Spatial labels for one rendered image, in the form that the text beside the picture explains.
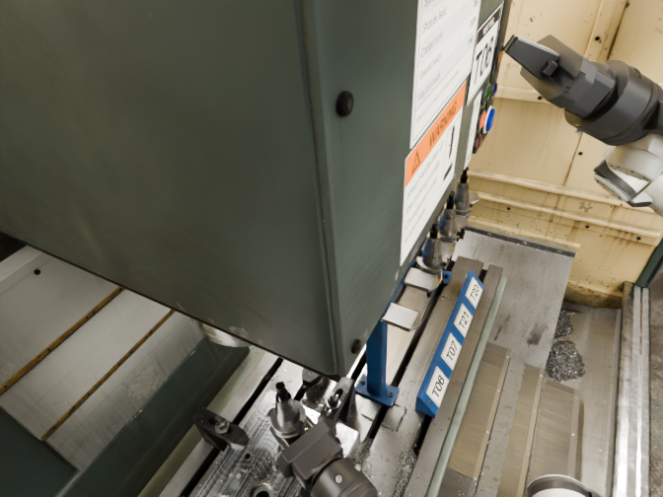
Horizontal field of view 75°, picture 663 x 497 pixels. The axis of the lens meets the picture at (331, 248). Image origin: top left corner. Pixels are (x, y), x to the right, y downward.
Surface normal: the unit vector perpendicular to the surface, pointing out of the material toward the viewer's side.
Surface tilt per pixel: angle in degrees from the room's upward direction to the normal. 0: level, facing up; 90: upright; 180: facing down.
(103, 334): 90
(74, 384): 90
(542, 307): 24
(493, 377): 7
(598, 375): 17
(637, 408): 0
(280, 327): 90
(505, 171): 90
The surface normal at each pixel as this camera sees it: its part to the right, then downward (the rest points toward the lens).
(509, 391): 0.00, -0.82
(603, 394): -0.32, -0.79
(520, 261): -0.25, -0.43
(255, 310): -0.47, 0.61
